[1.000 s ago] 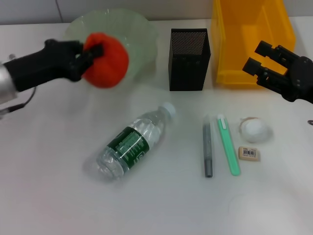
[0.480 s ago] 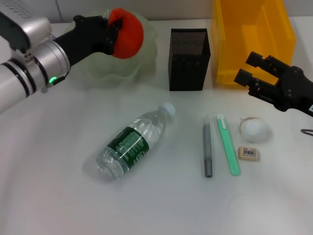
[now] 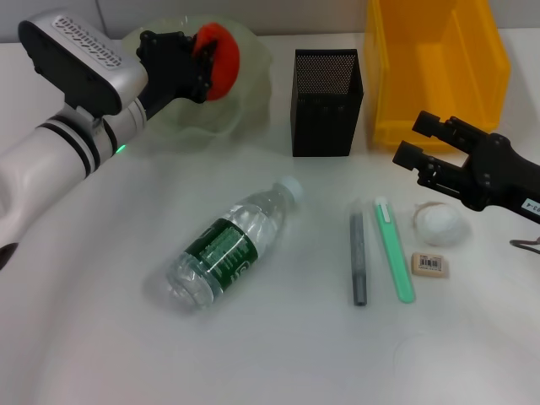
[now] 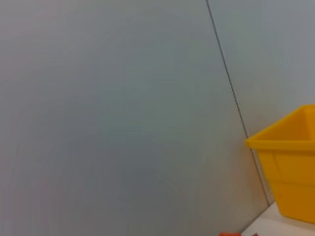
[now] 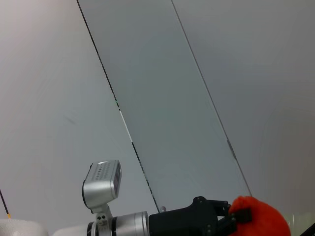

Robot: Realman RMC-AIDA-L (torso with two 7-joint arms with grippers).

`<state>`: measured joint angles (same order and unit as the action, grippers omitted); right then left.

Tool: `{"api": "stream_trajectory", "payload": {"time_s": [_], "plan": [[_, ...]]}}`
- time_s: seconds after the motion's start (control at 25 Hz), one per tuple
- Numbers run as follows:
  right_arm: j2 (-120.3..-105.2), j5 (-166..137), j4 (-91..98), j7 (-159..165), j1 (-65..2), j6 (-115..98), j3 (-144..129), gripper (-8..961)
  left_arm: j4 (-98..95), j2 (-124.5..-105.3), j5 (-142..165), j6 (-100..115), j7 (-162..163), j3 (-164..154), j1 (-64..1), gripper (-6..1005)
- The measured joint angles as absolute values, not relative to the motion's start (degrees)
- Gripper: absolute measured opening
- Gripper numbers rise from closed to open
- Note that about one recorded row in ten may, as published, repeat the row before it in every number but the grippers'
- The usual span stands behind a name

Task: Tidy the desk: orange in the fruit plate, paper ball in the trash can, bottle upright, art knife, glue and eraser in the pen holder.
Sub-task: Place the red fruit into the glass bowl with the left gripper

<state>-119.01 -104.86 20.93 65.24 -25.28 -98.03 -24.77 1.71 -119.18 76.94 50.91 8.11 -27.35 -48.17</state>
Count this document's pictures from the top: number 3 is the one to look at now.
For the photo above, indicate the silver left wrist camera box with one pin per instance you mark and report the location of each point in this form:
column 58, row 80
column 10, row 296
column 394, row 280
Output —
column 80, row 55

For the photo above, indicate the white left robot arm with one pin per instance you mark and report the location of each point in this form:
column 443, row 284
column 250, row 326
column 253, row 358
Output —
column 46, row 156

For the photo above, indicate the clear green-label water bottle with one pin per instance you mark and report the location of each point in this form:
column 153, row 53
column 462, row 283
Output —
column 228, row 253

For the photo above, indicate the yellow plastic bin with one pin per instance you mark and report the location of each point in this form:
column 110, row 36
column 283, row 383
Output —
column 439, row 76

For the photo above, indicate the pale green glass fruit plate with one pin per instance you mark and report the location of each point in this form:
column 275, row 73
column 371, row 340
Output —
column 244, row 109

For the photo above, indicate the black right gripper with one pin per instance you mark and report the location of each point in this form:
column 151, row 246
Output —
column 502, row 177

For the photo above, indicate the grey glitter pen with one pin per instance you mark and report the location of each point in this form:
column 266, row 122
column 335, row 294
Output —
column 358, row 261

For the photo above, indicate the red-orange toy orange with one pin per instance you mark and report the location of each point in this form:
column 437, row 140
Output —
column 221, row 67

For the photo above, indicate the black mesh pen holder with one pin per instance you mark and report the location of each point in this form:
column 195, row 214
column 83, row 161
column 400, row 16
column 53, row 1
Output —
column 325, row 114

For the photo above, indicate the white paper ball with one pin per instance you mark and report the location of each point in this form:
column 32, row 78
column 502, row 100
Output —
column 441, row 225

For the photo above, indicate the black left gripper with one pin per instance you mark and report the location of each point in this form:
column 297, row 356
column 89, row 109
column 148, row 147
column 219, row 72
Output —
column 169, row 67

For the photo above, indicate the beige eraser with barcode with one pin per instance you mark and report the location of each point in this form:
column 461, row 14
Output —
column 429, row 265

